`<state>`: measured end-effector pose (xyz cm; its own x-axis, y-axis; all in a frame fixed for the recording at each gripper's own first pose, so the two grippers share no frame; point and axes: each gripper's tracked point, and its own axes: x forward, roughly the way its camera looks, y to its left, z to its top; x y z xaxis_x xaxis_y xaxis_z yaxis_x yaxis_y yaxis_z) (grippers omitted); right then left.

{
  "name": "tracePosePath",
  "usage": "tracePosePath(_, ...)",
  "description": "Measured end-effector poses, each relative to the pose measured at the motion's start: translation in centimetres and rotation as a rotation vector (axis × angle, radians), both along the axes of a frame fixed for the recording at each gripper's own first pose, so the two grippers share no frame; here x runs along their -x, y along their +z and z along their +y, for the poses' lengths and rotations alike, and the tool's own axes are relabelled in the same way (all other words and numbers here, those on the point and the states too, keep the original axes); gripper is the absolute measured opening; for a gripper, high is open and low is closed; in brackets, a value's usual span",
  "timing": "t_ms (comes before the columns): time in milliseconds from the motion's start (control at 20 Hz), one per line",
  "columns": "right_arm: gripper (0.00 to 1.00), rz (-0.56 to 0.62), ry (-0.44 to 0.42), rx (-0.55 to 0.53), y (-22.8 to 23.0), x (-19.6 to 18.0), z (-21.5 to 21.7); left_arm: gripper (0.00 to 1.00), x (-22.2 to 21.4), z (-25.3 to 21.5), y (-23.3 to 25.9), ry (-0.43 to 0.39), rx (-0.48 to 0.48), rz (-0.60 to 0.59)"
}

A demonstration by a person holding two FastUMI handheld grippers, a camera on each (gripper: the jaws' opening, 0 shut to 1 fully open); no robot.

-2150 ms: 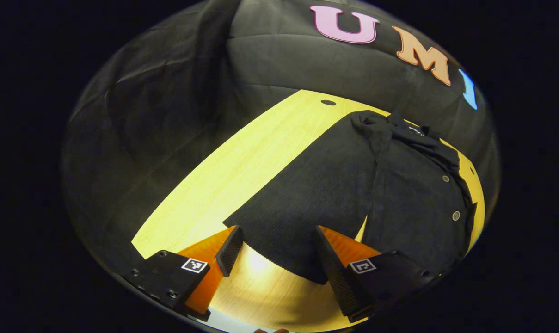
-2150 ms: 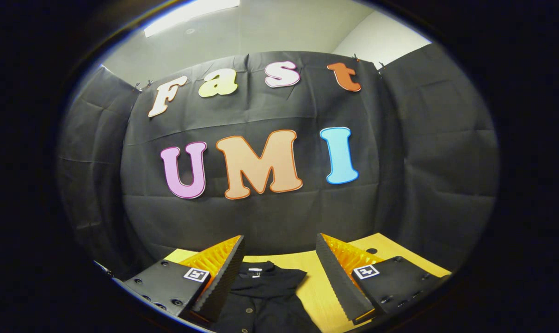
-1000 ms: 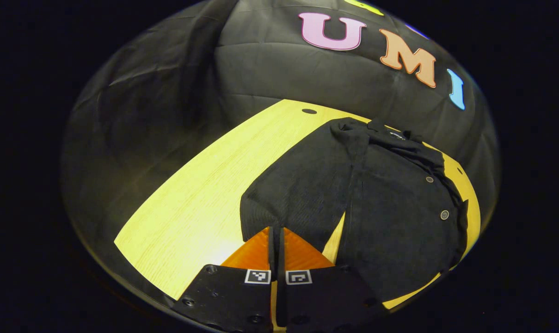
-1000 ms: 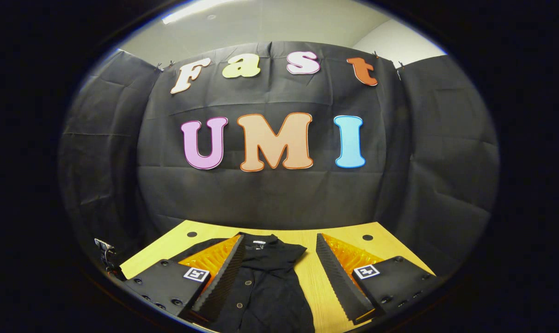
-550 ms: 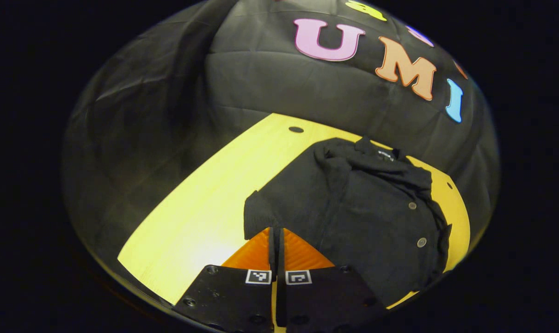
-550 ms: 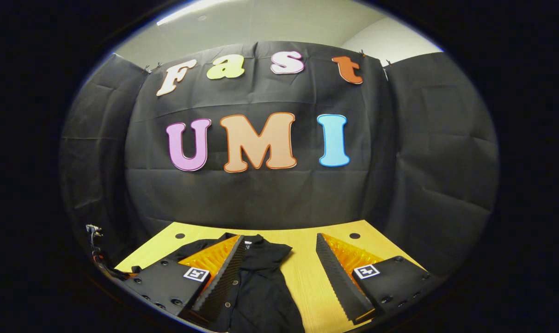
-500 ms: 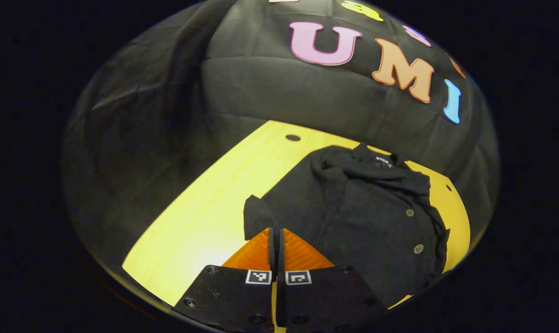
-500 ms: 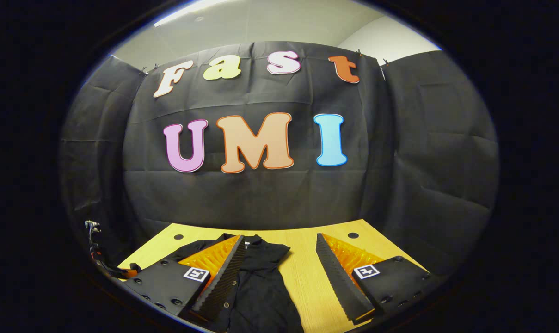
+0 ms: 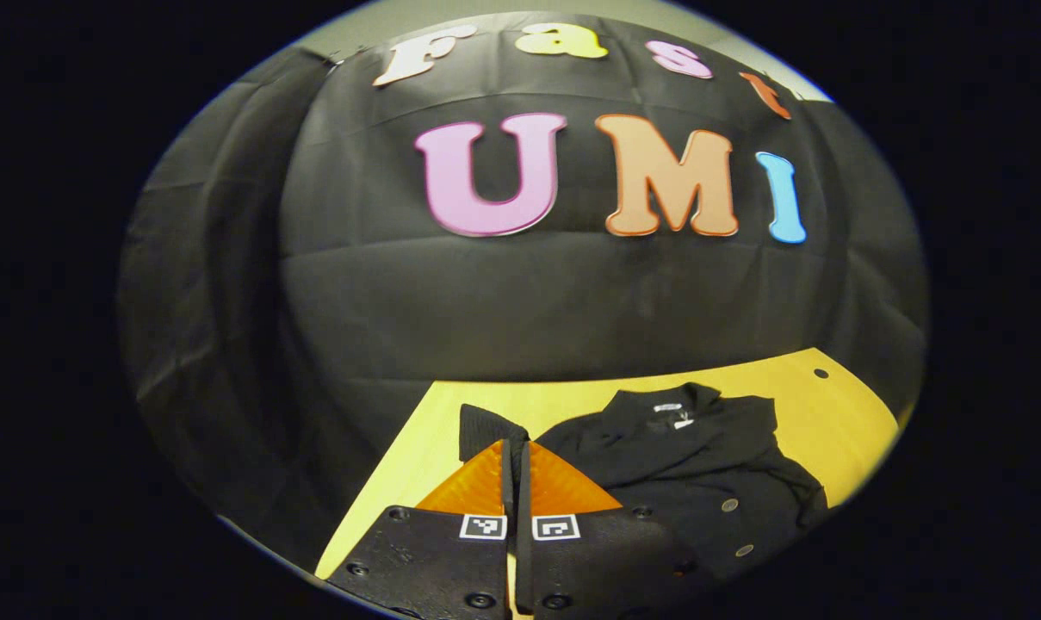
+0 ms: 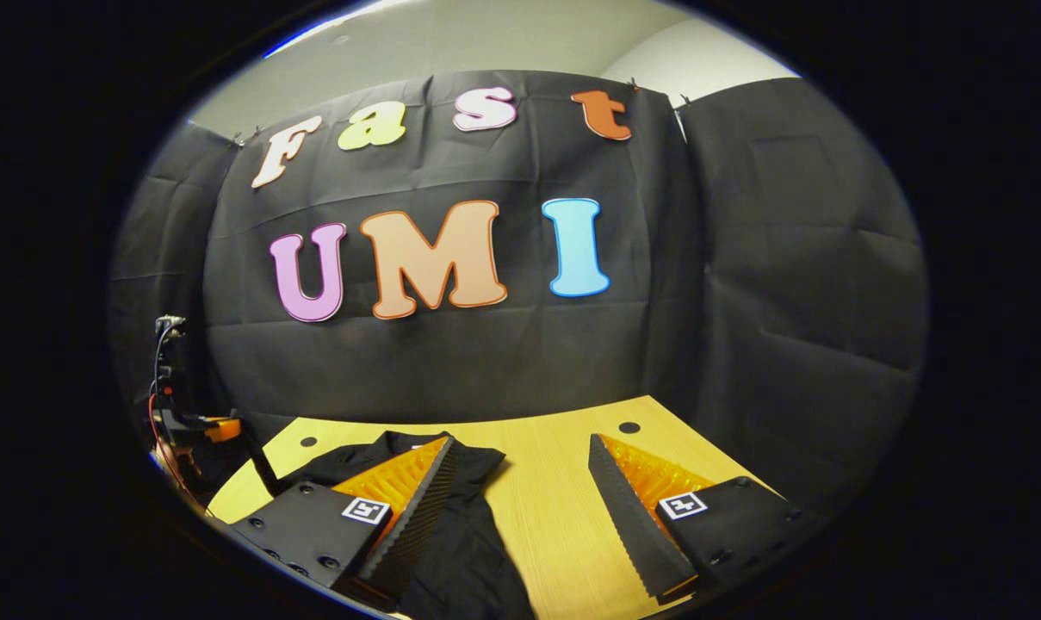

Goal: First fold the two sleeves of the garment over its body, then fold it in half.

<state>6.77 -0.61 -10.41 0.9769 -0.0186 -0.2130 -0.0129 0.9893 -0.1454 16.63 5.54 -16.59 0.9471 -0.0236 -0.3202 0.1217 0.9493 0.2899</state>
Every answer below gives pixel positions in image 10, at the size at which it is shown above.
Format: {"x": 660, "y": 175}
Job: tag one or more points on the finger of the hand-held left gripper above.
{"x": 223, "y": 428}

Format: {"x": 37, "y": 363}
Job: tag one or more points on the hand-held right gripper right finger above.
{"x": 632, "y": 525}

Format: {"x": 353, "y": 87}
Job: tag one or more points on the black backdrop cloth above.
{"x": 503, "y": 362}

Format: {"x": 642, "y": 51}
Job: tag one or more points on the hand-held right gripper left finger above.
{"x": 417, "y": 517}

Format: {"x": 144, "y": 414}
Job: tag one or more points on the black buttoned shirt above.
{"x": 477, "y": 551}

